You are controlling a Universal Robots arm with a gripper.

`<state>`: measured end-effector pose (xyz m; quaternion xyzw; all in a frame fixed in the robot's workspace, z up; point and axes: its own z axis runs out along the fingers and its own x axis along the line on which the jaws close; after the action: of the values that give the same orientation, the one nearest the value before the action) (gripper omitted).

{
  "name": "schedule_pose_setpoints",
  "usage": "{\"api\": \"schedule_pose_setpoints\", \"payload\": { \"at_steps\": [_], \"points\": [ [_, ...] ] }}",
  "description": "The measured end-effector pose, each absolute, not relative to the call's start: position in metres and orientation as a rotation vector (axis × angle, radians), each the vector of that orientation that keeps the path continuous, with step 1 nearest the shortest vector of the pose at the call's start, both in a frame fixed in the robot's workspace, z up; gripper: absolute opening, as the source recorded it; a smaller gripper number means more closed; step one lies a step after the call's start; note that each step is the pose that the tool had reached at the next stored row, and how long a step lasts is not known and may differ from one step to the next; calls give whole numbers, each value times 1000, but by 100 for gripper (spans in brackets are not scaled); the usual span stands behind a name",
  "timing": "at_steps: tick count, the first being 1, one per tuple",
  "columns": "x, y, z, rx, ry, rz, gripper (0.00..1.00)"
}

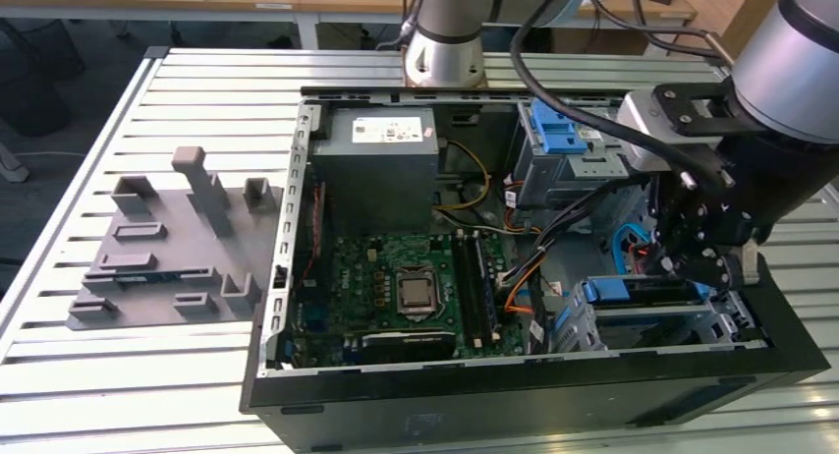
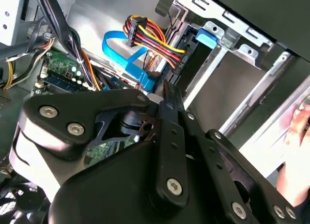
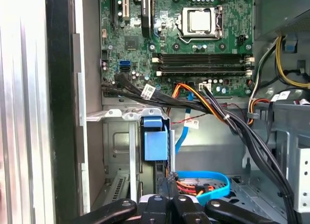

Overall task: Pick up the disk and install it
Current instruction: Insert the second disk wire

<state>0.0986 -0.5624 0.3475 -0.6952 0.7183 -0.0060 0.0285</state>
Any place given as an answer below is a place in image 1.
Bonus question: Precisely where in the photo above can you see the hard disk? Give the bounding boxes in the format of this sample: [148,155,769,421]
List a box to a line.
[578,273,715,308]

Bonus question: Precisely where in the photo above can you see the grey metal disk bay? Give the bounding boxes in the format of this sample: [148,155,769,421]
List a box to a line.
[549,276,755,355]

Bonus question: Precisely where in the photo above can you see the grey metal drive cage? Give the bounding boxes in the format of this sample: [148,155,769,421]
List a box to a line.
[509,99,656,212]

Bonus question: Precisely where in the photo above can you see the blue plastic drive latch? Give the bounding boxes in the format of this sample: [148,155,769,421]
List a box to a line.
[530,101,594,155]

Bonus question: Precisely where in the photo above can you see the wooden cabinet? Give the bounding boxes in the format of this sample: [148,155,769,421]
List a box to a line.
[667,0,795,72]

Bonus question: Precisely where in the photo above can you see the RAM stick in slot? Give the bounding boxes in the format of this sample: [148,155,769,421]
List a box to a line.
[472,230,504,346]

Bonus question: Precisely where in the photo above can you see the CPU socket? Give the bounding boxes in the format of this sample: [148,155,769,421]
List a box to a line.
[389,264,448,327]

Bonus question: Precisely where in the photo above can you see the silver CPU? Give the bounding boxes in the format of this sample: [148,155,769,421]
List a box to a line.
[397,278,437,313]

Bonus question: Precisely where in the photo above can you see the grey power supply unit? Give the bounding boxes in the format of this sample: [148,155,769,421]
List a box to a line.
[306,107,440,234]

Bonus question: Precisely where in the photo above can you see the green motherboard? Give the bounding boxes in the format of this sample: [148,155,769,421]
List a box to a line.
[277,230,525,367]

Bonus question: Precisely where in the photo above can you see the black graphics card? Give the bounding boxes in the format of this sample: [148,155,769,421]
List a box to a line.
[356,328,457,365]

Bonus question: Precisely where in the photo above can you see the black PC case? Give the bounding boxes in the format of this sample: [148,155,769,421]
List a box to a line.
[238,85,833,453]

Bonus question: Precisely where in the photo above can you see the grey parts rack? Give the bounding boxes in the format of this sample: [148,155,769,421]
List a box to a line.
[62,146,286,332]

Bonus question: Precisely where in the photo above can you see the wooden desk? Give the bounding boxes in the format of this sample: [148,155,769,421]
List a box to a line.
[0,0,697,57]

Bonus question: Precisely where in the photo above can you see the black office chair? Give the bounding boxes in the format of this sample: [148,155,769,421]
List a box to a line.
[0,16,86,136]

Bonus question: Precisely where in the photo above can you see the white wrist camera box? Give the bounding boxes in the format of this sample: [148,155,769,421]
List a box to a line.
[614,83,768,171]

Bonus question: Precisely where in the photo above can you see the blue data wire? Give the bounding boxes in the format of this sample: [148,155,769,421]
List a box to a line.
[610,219,660,278]

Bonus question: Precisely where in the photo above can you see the black wire bundle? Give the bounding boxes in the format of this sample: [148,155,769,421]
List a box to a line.
[500,176,656,298]

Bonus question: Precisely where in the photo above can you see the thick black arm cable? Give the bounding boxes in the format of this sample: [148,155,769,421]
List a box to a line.
[506,0,696,180]

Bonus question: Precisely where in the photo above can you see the yellow power wire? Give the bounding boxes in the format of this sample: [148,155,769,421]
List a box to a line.
[434,139,493,212]

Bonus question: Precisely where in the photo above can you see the orange wire bundle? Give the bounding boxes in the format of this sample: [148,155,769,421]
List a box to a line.
[502,256,549,317]

